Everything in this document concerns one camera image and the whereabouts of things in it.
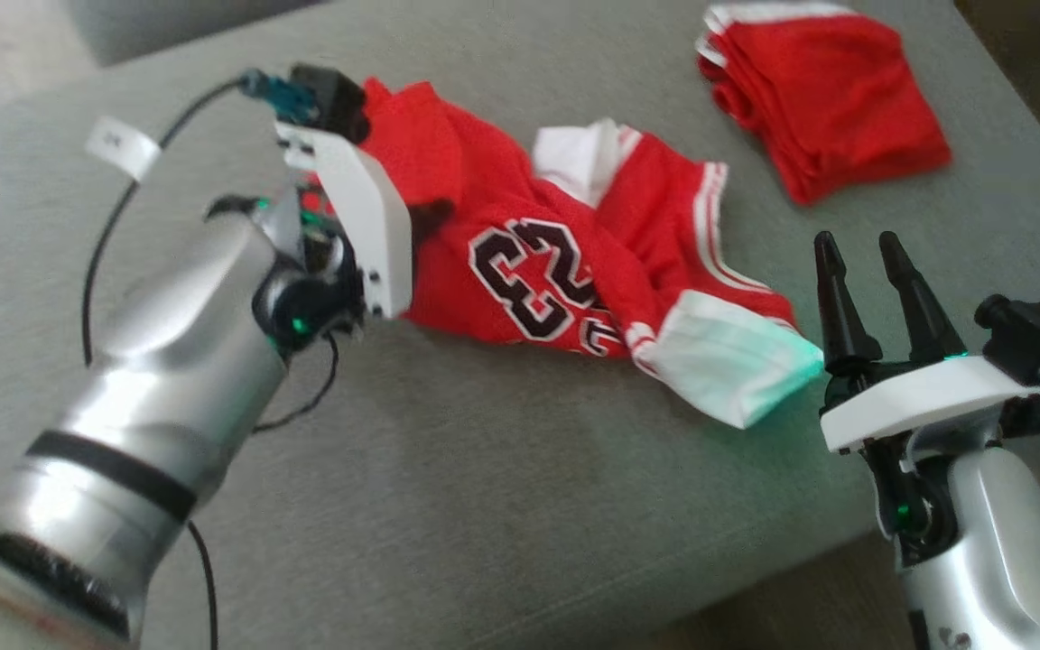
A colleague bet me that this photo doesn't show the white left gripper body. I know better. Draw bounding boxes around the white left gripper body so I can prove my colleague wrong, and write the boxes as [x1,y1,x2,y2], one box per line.
[204,125,417,356]

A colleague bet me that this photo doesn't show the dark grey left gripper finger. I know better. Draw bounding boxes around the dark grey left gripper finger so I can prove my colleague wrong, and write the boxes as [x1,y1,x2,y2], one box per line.
[411,200,455,246]

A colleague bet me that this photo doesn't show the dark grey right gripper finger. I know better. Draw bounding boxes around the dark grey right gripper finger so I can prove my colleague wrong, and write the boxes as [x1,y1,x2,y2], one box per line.
[812,230,883,375]
[878,230,969,364]

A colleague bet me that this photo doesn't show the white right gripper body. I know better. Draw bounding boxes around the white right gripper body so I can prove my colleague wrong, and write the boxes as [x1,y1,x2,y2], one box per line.
[818,352,1040,566]

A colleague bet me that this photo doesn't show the red white basketball jersey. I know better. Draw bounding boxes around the red white basketball jersey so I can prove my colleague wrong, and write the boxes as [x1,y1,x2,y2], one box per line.
[303,79,825,431]

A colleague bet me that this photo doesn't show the red shorts with white stripe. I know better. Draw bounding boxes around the red shorts with white stripe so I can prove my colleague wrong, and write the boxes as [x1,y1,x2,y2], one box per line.
[696,0,952,207]

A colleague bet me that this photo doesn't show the grey sofa cushion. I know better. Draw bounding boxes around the grey sofa cushion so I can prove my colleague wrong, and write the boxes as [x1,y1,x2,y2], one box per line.
[64,0,322,67]

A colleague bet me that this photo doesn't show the grey fabric sofa seat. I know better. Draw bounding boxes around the grey fabric sofa seat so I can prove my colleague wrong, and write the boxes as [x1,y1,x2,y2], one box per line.
[0,0,1040,650]

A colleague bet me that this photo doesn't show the white cable label tag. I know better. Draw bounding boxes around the white cable label tag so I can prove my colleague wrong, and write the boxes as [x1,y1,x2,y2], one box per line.
[85,116,163,182]

